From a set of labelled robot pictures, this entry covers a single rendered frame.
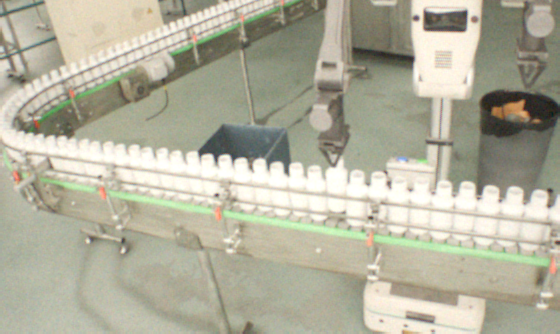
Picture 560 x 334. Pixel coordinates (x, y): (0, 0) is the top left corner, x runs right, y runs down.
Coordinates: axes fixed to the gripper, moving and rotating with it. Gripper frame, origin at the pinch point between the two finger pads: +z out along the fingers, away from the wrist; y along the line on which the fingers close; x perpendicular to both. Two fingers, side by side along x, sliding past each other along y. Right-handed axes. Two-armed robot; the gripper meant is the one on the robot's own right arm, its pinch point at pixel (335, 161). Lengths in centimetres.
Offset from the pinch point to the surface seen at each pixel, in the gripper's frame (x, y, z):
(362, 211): 8.1, 3.0, 13.5
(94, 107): -162, -72, 28
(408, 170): 18.5, -12.1, 8.0
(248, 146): -58, -57, 34
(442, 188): 28.9, -0.2, 4.8
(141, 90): -143, -93, 25
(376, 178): 11.2, -0.8, 4.5
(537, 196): 52, -1, 4
